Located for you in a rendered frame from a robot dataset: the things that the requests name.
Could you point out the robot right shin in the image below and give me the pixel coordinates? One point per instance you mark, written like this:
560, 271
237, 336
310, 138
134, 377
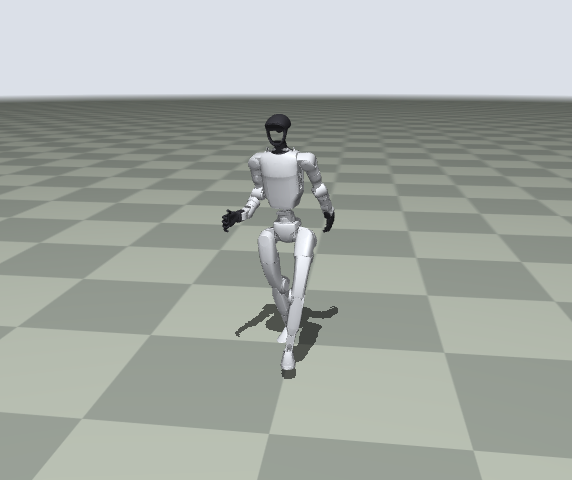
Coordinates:
281, 301

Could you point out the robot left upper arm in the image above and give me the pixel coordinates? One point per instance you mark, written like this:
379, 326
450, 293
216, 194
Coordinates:
308, 162

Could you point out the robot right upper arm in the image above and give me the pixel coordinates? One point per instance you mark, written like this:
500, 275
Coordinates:
254, 165

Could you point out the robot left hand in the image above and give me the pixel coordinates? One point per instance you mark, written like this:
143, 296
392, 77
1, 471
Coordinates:
330, 220

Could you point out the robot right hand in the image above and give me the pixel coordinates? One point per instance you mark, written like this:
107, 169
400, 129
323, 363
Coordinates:
231, 218

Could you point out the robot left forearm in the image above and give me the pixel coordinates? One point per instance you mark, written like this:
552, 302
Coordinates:
325, 203

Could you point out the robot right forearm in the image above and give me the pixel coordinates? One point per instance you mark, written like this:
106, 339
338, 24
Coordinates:
252, 204

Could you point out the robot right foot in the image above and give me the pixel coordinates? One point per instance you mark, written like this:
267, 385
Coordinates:
283, 336

